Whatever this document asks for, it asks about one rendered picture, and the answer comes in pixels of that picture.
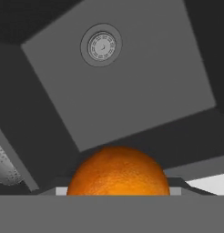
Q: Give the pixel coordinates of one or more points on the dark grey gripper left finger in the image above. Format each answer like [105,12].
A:
[60,190]

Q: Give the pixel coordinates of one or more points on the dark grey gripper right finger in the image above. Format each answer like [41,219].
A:
[177,185]

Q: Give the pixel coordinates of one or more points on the grey sink basin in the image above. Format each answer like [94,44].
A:
[123,85]

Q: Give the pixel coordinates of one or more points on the round metal sink drain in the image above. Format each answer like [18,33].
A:
[101,45]

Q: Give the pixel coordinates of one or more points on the orange tangerine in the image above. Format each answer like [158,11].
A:
[118,173]

